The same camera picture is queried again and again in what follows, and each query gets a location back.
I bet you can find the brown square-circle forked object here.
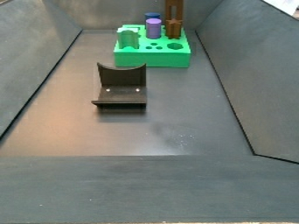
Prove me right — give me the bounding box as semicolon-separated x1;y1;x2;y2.
165;0;183;25

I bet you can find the black curved fixture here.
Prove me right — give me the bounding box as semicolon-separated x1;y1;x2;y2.
91;63;147;107

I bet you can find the green shape sorter base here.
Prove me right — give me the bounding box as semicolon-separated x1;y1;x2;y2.
114;24;193;67

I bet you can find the green arch block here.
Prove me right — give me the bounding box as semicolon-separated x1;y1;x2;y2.
117;27;139;49

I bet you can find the purple cylinder block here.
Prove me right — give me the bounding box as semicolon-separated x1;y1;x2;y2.
146;18;162;39

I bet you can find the brown star block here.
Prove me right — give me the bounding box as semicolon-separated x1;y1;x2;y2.
166;18;183;39

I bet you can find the blue cylinder block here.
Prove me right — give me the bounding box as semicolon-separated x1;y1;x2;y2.
145;12;162;20

